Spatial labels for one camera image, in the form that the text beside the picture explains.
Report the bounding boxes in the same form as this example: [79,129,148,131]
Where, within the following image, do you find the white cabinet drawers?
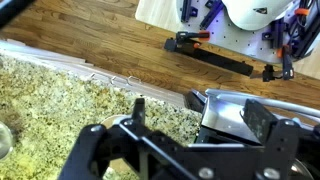
[0,39,186,108]

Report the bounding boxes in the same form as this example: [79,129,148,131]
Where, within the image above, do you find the small steel bowl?
[0,121,14,161]

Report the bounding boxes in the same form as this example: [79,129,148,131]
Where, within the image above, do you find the white perforated mounting plate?
[176,0,320,65]

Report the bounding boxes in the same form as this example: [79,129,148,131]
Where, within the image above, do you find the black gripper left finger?
[58,97,161,180]

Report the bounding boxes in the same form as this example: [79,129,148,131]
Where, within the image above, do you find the pale plywood base board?
[134,0,320,81]

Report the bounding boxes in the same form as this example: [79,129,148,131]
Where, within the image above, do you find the round wooden trivet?
[99,114,134,174]

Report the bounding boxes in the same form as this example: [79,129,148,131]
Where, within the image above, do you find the black orange bar clamp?
[261,44,296,83]
[164,30,255,78]

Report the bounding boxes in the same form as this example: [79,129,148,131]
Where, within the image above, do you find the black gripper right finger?
[239,98,302,180]

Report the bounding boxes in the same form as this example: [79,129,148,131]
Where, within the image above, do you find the black mounting bracket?
[199,0,225,31]
[180,0,199,24]
[261,18,286,50]

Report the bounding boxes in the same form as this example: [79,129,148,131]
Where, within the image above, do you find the stainless steel gas stove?
[184,88,320,180]

